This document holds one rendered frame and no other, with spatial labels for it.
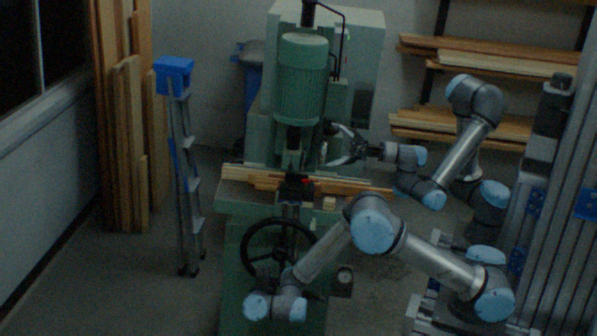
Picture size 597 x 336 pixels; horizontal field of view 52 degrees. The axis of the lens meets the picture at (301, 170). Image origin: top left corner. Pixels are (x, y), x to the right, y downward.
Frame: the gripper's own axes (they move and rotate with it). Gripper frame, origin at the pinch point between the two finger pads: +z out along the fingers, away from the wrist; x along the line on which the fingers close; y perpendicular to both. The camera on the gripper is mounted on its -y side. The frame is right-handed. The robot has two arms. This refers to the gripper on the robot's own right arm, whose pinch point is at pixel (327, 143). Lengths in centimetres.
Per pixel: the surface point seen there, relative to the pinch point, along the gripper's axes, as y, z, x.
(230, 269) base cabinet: -17, 30, 56
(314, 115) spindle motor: -8.7, 5.6, -9.3
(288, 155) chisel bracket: -13.6, 13.5, 7.4
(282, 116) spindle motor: -6.9, 17.3, -7.5
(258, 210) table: -8.5, 22.1, 29.2
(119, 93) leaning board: -110, 108, -2
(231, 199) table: -8.4, 32.6, 26.4
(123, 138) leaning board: -118, 105, 22
